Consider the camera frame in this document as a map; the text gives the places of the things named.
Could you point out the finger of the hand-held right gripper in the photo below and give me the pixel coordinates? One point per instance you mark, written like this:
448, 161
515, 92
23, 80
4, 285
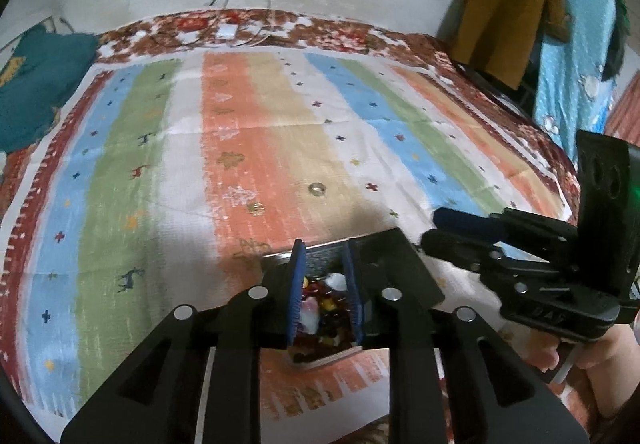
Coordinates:
465, 220
450, 244

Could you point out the striped colourful bedsheet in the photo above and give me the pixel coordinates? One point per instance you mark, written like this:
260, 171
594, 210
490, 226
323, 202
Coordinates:
350, 31

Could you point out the person's right hand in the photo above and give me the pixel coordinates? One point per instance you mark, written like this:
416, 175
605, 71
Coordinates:
600, 364

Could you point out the mustard yellow cloth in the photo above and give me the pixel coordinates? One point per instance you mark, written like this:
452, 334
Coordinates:
510, 8

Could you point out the red striped cloth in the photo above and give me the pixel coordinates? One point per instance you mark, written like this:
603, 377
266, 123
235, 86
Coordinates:
625, 113

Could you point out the teal cloth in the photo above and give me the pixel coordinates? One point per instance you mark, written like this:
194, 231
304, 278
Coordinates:
40, 88

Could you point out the light blue printed blanket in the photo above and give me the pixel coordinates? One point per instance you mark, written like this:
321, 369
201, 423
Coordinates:
575, 73

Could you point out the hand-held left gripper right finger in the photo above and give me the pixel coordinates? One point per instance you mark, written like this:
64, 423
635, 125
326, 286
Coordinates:
352, 289

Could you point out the silver metal tin box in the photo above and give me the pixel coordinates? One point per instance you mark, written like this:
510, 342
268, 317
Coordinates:
320, 256

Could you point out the white charger block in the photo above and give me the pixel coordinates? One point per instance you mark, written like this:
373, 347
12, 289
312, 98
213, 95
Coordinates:
227, 30

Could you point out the striped colourful mat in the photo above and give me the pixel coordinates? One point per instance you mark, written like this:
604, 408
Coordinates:
150, 148

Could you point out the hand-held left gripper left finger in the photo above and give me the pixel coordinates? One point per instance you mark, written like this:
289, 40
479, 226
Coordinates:
297, 289

